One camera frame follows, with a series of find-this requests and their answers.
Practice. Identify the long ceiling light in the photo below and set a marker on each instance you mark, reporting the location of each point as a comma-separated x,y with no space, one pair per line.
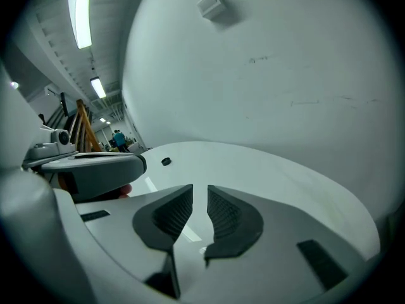
79,11
98,88

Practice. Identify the black round cap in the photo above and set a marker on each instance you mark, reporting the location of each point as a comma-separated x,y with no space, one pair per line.
166,161

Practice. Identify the white wall box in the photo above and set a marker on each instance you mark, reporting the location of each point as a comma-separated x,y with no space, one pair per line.
211,5

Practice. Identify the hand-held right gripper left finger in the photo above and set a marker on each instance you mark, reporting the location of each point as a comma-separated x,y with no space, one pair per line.
114,220

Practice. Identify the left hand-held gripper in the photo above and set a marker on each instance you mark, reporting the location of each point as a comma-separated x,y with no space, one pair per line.
50,147

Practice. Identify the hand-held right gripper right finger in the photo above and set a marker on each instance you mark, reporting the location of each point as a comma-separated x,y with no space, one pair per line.
284,233

